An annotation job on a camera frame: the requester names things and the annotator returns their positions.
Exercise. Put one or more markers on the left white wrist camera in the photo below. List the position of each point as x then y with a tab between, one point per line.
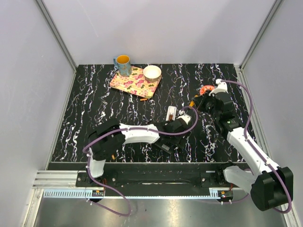
184	116

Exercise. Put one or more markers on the white ceramic bowl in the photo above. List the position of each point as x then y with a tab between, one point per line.
152	73

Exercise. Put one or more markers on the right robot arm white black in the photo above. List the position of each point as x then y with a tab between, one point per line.
268	184

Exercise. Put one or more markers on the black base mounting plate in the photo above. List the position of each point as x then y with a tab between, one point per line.
163	179

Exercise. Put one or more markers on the red patterned small dish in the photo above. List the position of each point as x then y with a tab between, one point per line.
205	88

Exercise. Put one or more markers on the white remote dark batteries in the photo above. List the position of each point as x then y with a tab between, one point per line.
171	113

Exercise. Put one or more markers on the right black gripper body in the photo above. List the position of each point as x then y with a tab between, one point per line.
207	104

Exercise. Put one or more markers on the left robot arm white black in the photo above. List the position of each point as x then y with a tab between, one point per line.
112	135

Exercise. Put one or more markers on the pink floral tray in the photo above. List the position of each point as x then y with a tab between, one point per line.
135	84

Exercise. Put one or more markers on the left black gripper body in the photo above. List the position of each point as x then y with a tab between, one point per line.
178	141

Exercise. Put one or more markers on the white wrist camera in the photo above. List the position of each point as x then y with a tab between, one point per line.
221	87
184	116

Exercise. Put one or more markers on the black remote orange batteries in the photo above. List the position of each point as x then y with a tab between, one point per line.
168	149

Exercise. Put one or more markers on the blue floral mug orange inside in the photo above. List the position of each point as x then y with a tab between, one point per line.
122	63

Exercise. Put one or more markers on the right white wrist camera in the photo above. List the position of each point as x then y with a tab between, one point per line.
221	87

